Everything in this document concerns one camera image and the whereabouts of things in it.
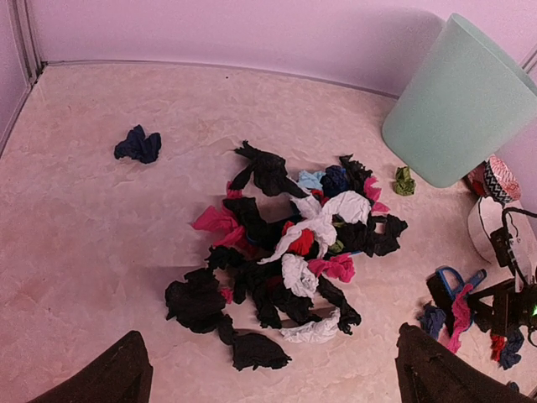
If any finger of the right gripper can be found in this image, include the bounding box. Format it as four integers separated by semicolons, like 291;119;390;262
467;280;515;332

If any blue hand brush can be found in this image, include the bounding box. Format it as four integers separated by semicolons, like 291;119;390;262
426;266;487;336

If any red paper scrap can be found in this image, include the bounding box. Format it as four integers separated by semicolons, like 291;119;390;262
490;333;506;362

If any red patterned bowl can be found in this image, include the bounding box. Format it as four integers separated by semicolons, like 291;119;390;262
464;154;521;205

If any black scrap left front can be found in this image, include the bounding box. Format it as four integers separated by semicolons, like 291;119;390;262
232;332;292;371

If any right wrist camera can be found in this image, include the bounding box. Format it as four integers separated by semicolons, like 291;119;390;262
490;228;511;267

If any left aluminium frame post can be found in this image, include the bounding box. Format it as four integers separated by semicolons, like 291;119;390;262
7;0;46;86

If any white fluted bowl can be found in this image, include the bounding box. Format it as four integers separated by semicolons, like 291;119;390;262
467;196;529;264

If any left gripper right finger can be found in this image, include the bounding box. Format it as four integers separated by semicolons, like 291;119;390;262
395;323;532;403

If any navy curved scrap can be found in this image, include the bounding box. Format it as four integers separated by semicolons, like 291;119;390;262
499;328;524;370

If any green paper scrap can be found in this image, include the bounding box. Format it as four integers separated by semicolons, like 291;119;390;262
394;166;416;196

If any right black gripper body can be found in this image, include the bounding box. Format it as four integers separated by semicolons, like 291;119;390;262
492;279;536;336

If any navy scrap near wall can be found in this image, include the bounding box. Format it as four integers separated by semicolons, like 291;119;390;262
113;125;162;164

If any white scrap front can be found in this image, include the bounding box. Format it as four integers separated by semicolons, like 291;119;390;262
279;308;341;344

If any teal plastic waste bin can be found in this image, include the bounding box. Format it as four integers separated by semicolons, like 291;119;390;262
382;13;536;188

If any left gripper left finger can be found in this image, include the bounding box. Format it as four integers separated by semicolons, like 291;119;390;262
33;331;154;403

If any navy scrap centre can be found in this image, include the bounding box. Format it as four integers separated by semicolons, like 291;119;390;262
417;303;446;340

